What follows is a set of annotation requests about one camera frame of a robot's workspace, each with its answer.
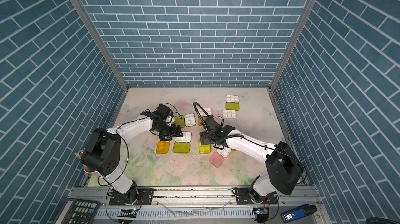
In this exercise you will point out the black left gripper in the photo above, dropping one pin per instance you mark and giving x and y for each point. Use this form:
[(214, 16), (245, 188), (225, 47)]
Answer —
[(173, 133)]

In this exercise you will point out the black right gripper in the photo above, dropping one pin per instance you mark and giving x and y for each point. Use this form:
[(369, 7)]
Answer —
[(203, 135)]

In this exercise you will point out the green pillbox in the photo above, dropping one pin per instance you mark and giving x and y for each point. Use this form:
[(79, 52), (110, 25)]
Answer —
[(182, 144), (204, 149), (208, 111), (232, 102)]

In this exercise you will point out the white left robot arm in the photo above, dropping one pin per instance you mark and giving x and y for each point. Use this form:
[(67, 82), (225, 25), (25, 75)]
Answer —
[(102, 154)]

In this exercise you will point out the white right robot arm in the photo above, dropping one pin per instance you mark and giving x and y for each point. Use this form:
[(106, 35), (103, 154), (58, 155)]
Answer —
[(284, 169)]

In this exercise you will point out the small orange pillbox front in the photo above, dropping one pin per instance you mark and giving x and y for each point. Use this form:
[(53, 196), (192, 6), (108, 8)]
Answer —
[(163, 148)]

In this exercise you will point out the clear pillbox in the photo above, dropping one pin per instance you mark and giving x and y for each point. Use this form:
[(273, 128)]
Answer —
[(229, 114)]

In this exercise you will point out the green pillbox sideways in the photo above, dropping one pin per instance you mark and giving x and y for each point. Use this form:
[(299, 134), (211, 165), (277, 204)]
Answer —
[(187, 120)]

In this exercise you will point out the pink pillbox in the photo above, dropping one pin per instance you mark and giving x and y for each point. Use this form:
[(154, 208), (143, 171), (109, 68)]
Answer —
[(218, 158)]

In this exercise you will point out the pink pencil cup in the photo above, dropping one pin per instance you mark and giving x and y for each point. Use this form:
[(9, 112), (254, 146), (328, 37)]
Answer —
[(78, 155)]

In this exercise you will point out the blue handheld device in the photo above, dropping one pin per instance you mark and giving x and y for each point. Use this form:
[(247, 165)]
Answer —
[(298, 213)]

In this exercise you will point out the black calculator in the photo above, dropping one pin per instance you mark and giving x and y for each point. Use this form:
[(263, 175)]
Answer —
[(77, 211)]

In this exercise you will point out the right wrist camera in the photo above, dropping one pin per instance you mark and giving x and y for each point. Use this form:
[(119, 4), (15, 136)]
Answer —
[(209, 124)]

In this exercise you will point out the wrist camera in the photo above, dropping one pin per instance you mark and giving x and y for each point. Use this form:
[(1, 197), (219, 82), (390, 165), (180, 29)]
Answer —
[(165, 113), (209, 124)]

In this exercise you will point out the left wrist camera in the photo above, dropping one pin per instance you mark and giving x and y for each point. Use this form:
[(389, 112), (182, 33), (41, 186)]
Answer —
[(165, 113)]

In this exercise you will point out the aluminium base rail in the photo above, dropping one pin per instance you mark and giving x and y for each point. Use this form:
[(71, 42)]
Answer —
[(205, 203)]

